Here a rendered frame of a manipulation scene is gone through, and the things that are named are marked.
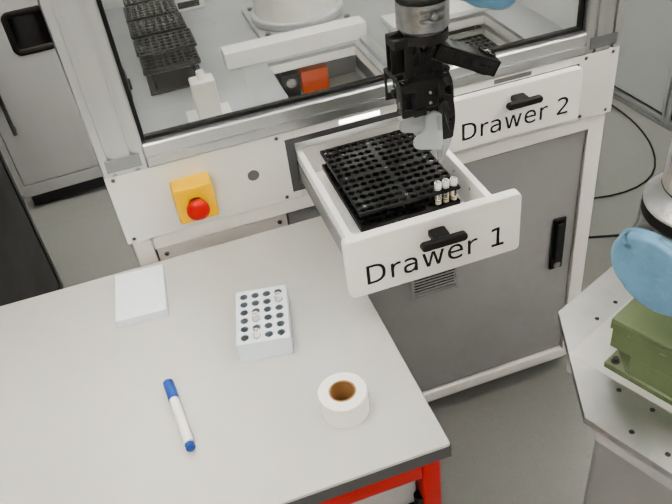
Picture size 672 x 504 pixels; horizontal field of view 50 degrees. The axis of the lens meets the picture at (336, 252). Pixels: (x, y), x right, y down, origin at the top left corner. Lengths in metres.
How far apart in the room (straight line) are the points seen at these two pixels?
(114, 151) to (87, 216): 1.79
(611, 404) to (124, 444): 0.68
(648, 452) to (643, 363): 0.12
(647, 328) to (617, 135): 2.18
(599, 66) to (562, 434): 0.94
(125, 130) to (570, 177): 0.96
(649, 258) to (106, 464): 0.75
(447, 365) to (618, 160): 1.39
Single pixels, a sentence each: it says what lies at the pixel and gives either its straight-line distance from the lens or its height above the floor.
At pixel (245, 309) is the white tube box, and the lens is 1.17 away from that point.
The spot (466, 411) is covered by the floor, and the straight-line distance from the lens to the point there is 2.01.
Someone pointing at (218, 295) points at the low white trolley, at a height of 0.76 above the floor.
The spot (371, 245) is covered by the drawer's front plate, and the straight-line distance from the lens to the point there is 1.06.
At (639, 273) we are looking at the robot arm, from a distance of 0.86.
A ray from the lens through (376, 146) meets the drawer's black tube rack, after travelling 1.32.
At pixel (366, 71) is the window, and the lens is 1.33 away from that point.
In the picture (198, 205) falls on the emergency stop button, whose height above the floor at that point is 0.89.
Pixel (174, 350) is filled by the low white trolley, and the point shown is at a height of 0.76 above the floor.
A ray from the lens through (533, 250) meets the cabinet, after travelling 1.76.
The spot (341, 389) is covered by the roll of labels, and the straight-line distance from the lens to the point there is 1.04.
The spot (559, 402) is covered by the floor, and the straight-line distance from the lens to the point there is 2.05.
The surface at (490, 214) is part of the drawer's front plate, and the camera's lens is 1.13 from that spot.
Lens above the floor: 1.57
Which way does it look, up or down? 38 degrees down
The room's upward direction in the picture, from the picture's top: 8 degrees counter-clockwise
